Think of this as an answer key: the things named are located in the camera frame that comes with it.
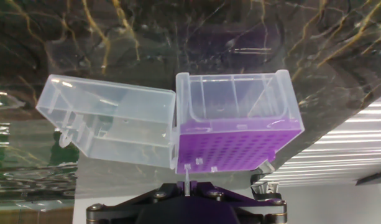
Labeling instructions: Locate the black marble pattern mat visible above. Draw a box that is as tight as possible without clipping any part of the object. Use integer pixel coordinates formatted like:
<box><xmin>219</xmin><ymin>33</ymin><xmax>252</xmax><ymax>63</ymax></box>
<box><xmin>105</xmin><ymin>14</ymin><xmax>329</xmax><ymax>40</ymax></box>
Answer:
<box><xmin>0</xmin><ymin>0</ymin><xmax>381</xmax><ymax>203</ymax></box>

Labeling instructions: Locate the small clear pipette tip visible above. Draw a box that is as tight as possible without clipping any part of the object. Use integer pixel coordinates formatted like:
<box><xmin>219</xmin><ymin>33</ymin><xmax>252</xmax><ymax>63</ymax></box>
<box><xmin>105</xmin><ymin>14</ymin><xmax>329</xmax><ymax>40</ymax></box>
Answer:
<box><xmin>184</xmin><ymin>169</ymin><xmax>191</xmax><ymax>197</ymax></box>

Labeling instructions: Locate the open purple pipette tip box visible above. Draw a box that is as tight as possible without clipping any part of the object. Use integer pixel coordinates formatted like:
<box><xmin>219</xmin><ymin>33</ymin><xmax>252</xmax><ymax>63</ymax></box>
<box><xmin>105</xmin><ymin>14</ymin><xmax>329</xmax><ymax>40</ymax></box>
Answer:
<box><xmin>35</xmin><ymin>68</ymin><xmax>305</xmax><ymax>175</ymax></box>

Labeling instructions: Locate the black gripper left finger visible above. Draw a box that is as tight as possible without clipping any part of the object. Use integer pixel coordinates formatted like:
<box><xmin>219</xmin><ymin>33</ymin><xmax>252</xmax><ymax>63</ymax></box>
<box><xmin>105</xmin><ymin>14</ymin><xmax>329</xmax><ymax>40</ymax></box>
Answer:
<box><xmin>86</xmin><ymin>182</ymin><xmax>186</xmax><ymax>224</ymax></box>

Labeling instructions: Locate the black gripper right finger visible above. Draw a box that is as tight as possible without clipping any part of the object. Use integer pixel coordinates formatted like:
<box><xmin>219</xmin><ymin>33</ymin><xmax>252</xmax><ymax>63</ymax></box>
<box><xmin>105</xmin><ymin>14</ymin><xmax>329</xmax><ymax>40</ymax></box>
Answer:
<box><xmin>190</xmin><ymin>181</ymin><xmax>287</xmax><ymax>224</ymax></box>

